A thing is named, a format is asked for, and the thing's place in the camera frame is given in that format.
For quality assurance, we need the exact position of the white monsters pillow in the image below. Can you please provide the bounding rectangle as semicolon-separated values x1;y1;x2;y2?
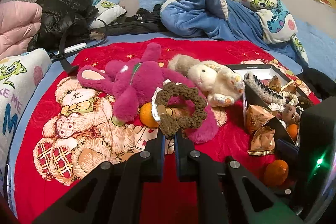
0;48;51;185

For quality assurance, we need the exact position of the cream plush rabbit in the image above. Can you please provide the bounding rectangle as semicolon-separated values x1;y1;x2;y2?
168;54;245;107

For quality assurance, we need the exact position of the brown capybara toy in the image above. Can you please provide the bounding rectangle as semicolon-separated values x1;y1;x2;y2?
281;104;300;126

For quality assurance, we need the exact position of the tangerine in box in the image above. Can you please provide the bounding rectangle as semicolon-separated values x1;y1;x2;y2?
286;123;299;142

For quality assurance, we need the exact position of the small monsters pillow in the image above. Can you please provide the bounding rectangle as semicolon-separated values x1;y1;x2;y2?
89;0;127;30

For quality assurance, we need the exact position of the tangerine beside box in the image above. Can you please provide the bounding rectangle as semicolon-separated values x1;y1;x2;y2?
264;160;289;187

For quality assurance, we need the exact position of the red plush blanket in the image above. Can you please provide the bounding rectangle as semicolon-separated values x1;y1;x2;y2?
14;38;319;223

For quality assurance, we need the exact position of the black cardboard box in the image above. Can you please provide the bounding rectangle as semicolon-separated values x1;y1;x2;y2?
229;64;314;151

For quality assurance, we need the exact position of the brown crochet scrunchie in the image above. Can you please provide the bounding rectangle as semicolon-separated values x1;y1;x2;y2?
151;80;207;138

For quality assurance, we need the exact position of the tangerine inside scrunchie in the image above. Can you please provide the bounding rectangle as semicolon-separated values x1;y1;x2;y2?
139;102;159;128

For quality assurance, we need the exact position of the white black hair claw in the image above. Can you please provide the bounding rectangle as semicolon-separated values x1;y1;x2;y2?
244;72;286;105

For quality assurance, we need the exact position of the black clothing pile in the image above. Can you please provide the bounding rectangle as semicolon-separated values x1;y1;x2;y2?
297;67;336;100

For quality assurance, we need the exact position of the blue cartoon duvet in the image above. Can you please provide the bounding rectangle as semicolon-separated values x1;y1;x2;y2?
161;0;309;66

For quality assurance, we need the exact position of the black puffer jacket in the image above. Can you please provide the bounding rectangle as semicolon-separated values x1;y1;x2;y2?
27;0;98;52

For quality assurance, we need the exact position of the smartphone in case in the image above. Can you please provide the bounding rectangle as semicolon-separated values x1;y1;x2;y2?
5;164;14;211

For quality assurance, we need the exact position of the magenta plush bunny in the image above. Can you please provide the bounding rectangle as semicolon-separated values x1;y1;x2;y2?
76;42;220;145

